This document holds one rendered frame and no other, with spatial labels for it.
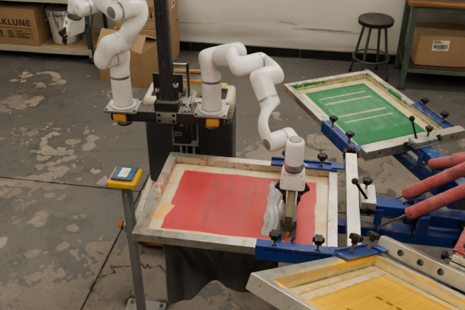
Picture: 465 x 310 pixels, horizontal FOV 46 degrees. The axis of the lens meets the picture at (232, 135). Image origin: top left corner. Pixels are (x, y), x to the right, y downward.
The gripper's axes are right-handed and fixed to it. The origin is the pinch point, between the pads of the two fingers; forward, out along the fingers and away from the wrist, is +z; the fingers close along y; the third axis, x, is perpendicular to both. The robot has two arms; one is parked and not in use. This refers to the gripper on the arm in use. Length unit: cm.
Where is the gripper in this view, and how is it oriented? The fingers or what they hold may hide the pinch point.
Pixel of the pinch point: (291, 198)
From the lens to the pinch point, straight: 230.6
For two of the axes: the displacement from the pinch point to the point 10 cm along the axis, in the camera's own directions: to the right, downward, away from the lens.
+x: -1.6, 5.1, -8.4
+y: -9.9, -0.8, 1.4
